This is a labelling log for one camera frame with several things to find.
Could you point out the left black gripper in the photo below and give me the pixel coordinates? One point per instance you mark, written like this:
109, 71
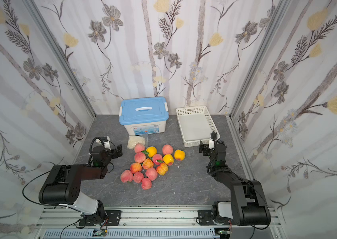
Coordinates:
114, 152

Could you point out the white perforated plastic basket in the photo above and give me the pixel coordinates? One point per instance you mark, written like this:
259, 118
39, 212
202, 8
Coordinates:
195, 124

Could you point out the pink peach top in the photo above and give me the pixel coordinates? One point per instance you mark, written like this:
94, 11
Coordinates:
139, 148

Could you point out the pink peach second row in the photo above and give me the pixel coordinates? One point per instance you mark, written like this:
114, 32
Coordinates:
140, 157

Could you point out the orange pink peach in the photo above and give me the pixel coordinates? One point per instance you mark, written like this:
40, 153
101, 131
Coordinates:
136, 167

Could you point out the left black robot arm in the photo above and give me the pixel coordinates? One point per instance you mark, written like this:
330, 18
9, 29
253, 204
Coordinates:
62, 186

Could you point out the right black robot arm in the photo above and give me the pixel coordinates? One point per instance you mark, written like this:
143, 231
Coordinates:
247, 205

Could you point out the pink peach far left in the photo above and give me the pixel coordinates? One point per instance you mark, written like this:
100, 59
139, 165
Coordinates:
126, 176

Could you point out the orange peach middle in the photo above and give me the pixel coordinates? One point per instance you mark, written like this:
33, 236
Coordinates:
147, 163

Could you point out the pink peach lower left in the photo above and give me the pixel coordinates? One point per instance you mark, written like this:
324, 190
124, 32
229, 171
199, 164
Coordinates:
138, 177

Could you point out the blue lid storage box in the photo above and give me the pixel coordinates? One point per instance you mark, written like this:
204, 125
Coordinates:
144, 115

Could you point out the pink peach centre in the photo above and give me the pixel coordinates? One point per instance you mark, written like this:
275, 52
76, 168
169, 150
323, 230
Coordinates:
157, 159

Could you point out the pink peach lower middle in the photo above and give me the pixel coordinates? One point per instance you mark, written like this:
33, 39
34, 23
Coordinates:
151, 173

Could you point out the pink peach upper right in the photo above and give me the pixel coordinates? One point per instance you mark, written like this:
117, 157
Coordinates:
167, 149

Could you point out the pink peach bottom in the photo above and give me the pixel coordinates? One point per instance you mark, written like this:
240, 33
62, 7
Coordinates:
146, 183

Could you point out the orange red peach right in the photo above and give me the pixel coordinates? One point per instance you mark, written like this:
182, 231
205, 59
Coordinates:
162, 169

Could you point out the small green circuit board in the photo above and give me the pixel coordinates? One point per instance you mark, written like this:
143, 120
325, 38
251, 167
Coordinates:
100, 233

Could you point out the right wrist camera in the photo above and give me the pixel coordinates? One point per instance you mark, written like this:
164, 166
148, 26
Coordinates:
211, 144

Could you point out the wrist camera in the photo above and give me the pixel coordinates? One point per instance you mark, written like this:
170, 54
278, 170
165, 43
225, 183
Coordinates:
211, 144
106, 141

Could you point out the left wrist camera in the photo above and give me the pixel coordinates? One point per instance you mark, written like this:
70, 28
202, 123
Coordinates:
106, 141

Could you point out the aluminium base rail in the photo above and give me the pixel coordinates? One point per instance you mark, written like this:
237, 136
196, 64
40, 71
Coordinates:
149, 222

